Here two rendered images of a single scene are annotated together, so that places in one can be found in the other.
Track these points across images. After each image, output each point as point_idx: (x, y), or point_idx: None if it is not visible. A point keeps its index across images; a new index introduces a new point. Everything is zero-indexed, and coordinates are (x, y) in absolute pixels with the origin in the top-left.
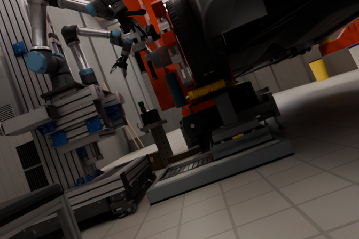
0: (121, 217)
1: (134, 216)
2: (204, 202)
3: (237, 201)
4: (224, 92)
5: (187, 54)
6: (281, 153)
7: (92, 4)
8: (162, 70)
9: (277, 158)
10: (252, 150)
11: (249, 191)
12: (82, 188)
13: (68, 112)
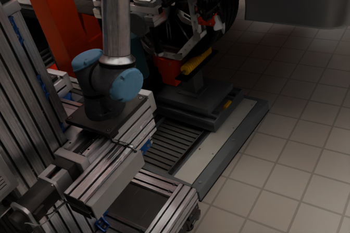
0: (192, 229)
1: (212, 219)
2: (277, 177)
3: (310, 166)
4: (209, 60)
5: (217, 31)
6: (264, 112)
7: None
8: (75, 17)
9: (263, 117)
10: (241, 114)
11: (301, 155)
12: (162, 225)
13: (129, 142)
